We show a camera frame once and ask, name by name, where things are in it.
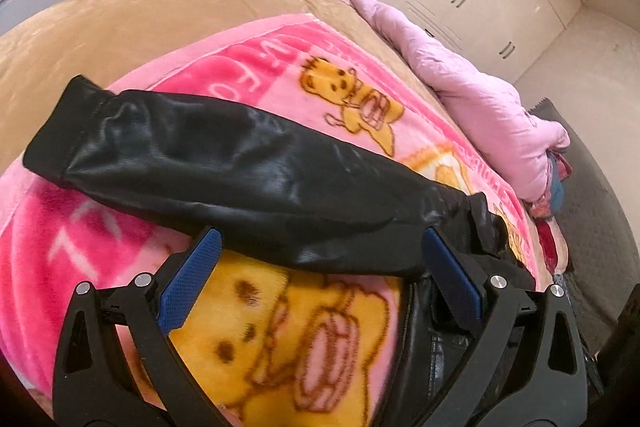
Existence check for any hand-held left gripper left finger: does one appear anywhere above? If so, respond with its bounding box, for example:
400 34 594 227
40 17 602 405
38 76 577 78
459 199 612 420
52 227 236 427

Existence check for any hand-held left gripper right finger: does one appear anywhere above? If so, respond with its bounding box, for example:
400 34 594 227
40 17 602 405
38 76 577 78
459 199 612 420
410 227 588 427

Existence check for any black leather jacket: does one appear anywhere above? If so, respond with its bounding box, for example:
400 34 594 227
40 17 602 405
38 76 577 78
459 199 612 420
22 75 606 427

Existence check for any colourful patterned cloth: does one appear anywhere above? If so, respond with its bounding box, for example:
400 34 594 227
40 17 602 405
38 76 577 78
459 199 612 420
530 149 573 273

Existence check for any dark grey quilted mat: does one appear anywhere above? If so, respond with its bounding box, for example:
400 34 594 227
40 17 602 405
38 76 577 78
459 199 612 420
532 98 640 353

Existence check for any light purple quilt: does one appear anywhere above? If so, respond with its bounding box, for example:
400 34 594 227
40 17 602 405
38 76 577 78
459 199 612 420
311 0 572 202

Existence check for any pink printed blanket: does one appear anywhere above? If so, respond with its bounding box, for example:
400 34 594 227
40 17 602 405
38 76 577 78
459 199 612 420
0 12 538 427

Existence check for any tan bed cover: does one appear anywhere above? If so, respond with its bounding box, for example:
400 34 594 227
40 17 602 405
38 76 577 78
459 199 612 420
0 0 551 278

